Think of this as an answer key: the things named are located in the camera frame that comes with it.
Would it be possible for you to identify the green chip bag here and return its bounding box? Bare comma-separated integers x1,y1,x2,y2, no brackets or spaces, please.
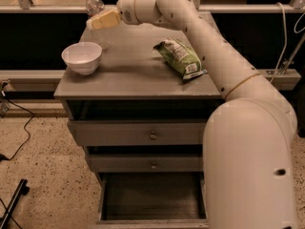
153,38,207,80

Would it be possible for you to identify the grey drawer cabinet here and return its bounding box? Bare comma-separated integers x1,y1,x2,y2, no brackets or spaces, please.
53,10,223,229

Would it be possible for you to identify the middle grey drawer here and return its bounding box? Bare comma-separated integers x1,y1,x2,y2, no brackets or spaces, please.
85,154,203,173

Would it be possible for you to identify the white ceramic bowl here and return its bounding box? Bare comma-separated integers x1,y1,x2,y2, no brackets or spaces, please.
61,42,103,75

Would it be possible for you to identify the top grey drawer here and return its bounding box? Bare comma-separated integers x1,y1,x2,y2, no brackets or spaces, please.
68,120,205,146

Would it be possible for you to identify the black floor cable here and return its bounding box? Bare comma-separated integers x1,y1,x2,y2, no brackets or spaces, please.
0,83,35,162

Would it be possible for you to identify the bottom grey open drawer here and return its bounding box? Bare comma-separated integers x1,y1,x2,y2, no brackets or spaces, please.
90,172,209,229

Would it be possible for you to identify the metal window rail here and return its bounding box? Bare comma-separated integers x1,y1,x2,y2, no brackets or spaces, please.
0,0,305,15

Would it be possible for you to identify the clear plastic water bottle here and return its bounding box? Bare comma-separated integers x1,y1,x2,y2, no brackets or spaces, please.
86,0,110,52

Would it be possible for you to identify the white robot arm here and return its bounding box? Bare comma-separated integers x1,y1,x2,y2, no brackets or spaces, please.
87,0,297,229

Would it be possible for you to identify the black stand leg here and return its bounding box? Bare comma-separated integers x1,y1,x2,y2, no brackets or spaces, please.
0,179,30,229

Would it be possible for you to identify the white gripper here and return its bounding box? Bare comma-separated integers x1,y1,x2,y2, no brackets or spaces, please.
86,0,159,30

